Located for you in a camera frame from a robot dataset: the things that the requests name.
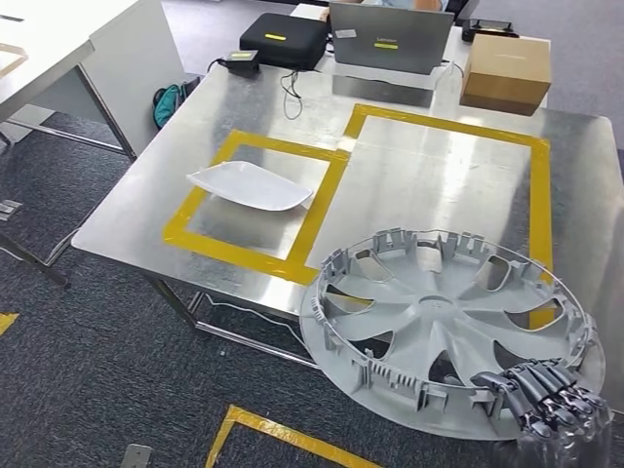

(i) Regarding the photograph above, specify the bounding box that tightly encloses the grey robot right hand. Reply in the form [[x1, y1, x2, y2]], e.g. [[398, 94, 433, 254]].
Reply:
[[470, 358, 615, 468]]

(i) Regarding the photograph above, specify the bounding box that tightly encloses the grey plastic wheel cover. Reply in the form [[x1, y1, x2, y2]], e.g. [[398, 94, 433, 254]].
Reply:
[[299, 227, 607, 442]]

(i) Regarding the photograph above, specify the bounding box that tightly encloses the large yellow tape rectangle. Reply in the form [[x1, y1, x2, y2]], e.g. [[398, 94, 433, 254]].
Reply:
[[287, 102, 554, 331]]

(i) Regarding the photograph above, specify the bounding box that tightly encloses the brown cardboard box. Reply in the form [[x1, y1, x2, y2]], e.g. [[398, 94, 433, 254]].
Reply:
[[460, 33, 552, 118]]

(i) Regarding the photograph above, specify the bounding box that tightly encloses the black handheld controller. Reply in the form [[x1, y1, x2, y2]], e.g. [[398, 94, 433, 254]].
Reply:
[[460, 18, 520, 43]]

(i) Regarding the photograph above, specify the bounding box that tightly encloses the white office desk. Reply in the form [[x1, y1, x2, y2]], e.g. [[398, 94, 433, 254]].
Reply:
[[290, 3, 552, 108]]

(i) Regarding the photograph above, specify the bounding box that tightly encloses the grey laptop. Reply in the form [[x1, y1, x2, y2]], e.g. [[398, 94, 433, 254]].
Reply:
[[329, 1, 456, 76]]

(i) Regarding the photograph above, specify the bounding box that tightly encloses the small yellow tape rectangle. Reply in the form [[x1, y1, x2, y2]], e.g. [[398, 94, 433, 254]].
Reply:
[[162, 129, 351, 288]]

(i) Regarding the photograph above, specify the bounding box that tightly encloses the white plastic mirror cover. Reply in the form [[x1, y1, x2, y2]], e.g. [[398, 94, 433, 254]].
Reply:
[[186, 160, 314, 214]]

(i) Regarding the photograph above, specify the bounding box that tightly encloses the black zip case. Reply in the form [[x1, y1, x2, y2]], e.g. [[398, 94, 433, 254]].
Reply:
[[239, 13, 328, 72]]

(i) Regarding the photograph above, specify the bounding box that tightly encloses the black power brick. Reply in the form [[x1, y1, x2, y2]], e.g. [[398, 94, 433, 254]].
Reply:
[[217, 50, 260, 79]]

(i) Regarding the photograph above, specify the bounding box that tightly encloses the teal and black backpack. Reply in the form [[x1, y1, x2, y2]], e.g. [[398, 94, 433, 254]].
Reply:
[[152, 76, 201, 131]]

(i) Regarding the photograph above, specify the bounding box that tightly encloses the white table with metal legs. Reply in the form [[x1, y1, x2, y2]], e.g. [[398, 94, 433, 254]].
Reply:
[[0, 0, 192, 163]]

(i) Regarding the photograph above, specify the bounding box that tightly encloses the black looped cable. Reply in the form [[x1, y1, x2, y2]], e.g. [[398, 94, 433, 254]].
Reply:
[[280, 67, 304, 122]]

